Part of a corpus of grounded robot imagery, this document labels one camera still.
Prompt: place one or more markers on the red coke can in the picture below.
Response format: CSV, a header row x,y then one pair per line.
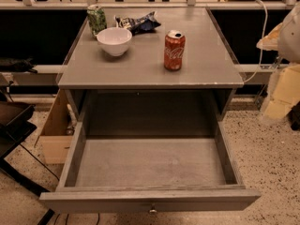
x,y
174,49

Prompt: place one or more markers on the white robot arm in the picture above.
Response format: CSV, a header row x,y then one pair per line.
x,y
284,85

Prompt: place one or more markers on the open grey top drawer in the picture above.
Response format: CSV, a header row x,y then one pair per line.
x,y
130,174

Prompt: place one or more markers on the green soda can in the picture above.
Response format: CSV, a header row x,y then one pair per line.
x,y
96,19

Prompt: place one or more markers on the white ceramic bowl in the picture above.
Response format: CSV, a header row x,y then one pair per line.
x,y
114,40

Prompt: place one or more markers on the blue chip bag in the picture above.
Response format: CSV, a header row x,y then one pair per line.
x,y
147,23

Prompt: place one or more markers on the cardboard box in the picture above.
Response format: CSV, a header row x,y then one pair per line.
x,y
53,138

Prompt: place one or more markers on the black chair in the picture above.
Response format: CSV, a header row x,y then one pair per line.
x,y
15,129

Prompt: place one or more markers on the black cloth on rail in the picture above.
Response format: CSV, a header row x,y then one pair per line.
x,y
16,65

